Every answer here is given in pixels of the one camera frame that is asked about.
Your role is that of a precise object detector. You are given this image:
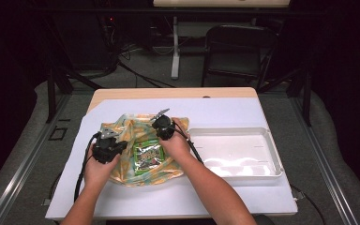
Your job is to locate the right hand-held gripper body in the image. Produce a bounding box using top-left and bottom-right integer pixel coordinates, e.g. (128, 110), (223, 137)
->
(149, 108), (177, 142)

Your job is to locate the person's right hand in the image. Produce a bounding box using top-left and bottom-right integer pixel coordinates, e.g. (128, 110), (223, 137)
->
(158, 116), (192, 162)

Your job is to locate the person's left hand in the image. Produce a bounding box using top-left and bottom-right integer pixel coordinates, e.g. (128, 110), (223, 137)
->
(82, 145), (122, 192)

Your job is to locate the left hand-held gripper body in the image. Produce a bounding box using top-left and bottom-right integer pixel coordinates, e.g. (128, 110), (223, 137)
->
(91, 128), (128, 165)

